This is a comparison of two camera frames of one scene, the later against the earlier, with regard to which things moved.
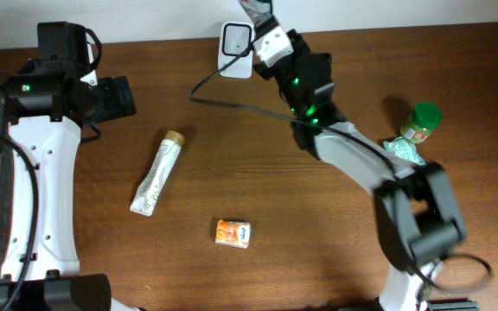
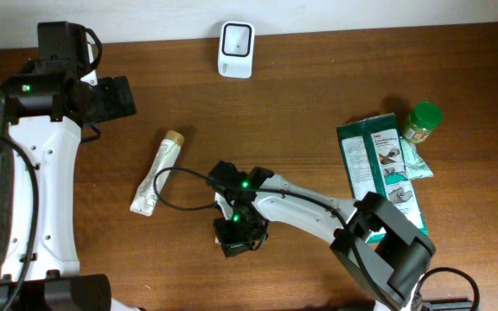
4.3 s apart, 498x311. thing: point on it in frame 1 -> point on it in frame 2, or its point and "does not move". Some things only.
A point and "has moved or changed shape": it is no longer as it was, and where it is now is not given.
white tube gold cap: x=157 y=175 does not move
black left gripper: x=119 y=96 does not move
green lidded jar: x=425 y=117 does not move
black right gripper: x=302 y=43 -> x=230 y=243
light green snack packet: x=405 y=149 does not move
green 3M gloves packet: x=260 y=15 has moved or changed shape
